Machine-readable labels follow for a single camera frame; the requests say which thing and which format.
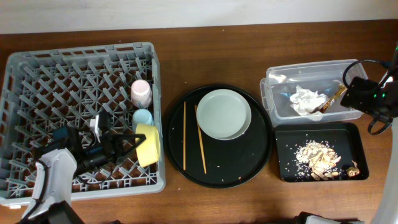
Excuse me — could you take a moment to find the blue plastic cup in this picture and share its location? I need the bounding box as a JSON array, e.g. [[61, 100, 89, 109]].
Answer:
[[132, 109, 154, 132]]

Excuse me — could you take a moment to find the small brown food scrap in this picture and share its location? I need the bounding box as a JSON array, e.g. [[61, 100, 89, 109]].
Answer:
[[346, 161, 360, 177]]

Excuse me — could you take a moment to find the food scraps pile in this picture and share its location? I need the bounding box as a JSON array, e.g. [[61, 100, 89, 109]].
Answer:
[[295, 141, 341, 180]]

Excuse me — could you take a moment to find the wooden chopstick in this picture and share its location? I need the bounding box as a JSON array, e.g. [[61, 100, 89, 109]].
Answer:
[[183, 101, 187, 170], [195, 105, 207, 174]]

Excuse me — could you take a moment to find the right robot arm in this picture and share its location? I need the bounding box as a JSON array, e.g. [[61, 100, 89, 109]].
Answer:
[[340, 50, 397, 223]]

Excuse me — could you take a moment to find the round black tray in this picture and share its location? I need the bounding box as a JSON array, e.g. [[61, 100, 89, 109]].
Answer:
[[163, 84, 274, 189]]

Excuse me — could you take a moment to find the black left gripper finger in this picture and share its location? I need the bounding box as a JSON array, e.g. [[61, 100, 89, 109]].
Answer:
[[109, 134, 146, 143], [116, 144, 138, 164]]

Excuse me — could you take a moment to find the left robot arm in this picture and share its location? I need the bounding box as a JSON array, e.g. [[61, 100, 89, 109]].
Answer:
[[19, 126, 147, 223]]

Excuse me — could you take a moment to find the black rectangular tray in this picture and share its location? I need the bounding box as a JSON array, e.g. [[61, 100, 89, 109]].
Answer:
[[275, 123, 369, 182]]

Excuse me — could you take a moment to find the yellow plastic bowl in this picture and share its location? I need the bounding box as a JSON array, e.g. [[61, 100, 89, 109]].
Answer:
[[136, 124, 160, 167]]

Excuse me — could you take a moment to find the gold foil wrapper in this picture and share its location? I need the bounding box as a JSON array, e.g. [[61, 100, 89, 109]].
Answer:
[[314, 80, 347, 113]]

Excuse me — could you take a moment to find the grey plastic dishwasher rack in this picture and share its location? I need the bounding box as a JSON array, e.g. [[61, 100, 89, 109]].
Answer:
[[1, 42, 162, 208]]

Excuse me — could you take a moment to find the pink plastic cup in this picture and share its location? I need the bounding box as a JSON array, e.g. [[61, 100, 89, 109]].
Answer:
[[131, 80, 152, 108]]

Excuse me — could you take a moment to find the light grey plate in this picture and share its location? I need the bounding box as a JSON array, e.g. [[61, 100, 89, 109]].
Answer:
[[196, 89, 252, 141]]

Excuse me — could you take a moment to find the clear plastic bin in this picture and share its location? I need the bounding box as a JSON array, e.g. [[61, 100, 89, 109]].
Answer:
[[260, 59, 363, 127]]

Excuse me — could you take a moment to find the crumpled white paper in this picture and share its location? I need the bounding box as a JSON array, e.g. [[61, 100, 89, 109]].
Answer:
[[289, 85, 329, 116]]

